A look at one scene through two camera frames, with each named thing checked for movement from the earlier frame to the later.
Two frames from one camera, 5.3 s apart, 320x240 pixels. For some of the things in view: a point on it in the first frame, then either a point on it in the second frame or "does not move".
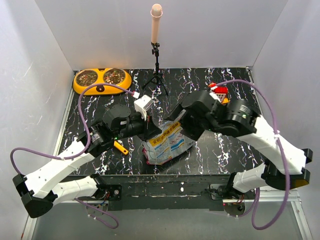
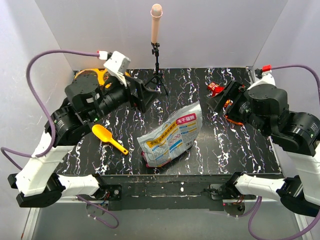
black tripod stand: [158, 77] does not move
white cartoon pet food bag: [172, 141] does not move
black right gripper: [193, 132] → [217, 102]
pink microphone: [156, 12] does not move
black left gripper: [150, 129] → [135, 84]
